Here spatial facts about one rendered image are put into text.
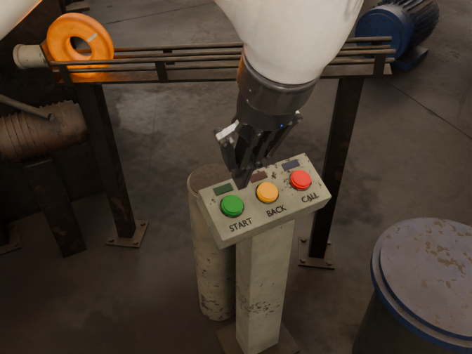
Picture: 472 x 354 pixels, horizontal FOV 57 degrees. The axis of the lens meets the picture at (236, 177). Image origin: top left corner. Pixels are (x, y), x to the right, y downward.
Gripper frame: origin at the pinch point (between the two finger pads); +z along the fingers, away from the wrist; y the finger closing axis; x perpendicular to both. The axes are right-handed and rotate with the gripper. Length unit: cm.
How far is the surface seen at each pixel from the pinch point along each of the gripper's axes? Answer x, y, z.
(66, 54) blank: -55, 16, 24
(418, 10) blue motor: -84, -159, 75
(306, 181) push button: 1.5, -15.7, 11.6
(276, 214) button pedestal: 5.0, -7.2, 12.6
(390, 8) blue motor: -89, -143, 75
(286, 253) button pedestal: 9.6, -11.3, 27.4
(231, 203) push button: 0.1, 0.1, 11.6
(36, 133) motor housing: -48, 28, 41
